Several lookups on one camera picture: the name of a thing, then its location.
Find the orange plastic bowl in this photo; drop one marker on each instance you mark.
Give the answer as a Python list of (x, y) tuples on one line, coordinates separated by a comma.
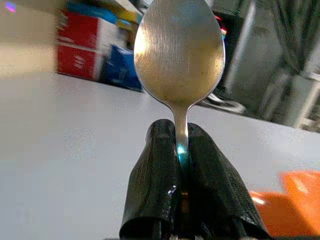
[(290, 207)]

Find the silver metal spoon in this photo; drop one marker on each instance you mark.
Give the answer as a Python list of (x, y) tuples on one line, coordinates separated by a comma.
[(180, 62)]

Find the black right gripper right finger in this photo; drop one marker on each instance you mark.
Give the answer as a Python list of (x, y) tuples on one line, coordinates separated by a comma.
[(220, 195)]

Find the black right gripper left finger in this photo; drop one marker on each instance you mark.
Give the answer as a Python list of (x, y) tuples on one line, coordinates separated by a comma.
[(150, 187)]

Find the red and white box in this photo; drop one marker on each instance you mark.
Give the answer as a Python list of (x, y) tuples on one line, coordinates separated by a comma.
[(77, 45)]

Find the yellow and blue box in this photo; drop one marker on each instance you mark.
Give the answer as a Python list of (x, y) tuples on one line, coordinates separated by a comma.
[(112, 12)]

